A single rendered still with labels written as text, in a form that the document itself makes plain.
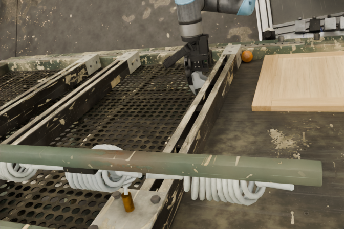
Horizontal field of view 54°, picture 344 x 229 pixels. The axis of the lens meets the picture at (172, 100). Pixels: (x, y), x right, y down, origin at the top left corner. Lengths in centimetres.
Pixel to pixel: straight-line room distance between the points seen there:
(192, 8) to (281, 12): 129
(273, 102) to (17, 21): 292
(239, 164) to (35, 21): 316
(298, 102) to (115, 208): 66
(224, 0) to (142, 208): 74
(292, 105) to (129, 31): 197
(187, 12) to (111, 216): 68
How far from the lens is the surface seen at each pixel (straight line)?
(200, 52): 111
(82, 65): 164
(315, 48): 149
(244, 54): 146
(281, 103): 106
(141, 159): 42
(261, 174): 38
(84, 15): 312
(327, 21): 168
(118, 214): 59
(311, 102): 106
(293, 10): 230
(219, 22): 257
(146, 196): 60
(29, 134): 105
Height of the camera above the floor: 232
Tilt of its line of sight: 67 degrees down
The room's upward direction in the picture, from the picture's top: 65 degrees counter-clockwise
